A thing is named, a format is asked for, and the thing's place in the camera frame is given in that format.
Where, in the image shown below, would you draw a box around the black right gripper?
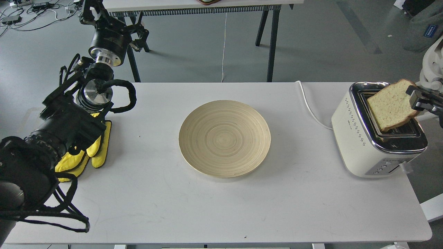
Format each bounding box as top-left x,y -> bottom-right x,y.
406,85 -> 443,128

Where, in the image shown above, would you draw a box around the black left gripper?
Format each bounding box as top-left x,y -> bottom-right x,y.
80,0 -> 150,66

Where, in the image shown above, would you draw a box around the slice of bread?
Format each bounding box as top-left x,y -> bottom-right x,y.
367,79 -> 419,133

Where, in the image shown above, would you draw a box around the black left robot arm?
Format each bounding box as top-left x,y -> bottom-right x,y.
0,0 -> 149,243

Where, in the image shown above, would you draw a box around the cream and chrome toaster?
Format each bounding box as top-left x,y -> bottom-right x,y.
331,82 -> 428,178

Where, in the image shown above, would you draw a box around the grey bag with blue label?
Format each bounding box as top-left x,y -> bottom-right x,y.
402,0 -> 443,53

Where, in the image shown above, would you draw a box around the yellow cloth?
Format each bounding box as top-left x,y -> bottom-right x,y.
54,120 -> 112,177

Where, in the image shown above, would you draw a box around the round bamboo plate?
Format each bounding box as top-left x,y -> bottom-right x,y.
178,100 -> 272,178

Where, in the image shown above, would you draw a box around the background table with black legs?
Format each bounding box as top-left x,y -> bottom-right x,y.
104,0 -> 303,82

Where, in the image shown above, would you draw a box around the cables and adapters on floor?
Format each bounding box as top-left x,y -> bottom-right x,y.
0,0 -> 82,37

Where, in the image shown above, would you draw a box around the white toaster power cable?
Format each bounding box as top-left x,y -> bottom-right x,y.
295,81 -> 333,130

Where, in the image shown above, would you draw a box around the thin white hanging cable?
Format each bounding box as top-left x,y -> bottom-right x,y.
221,12 -> 227,83

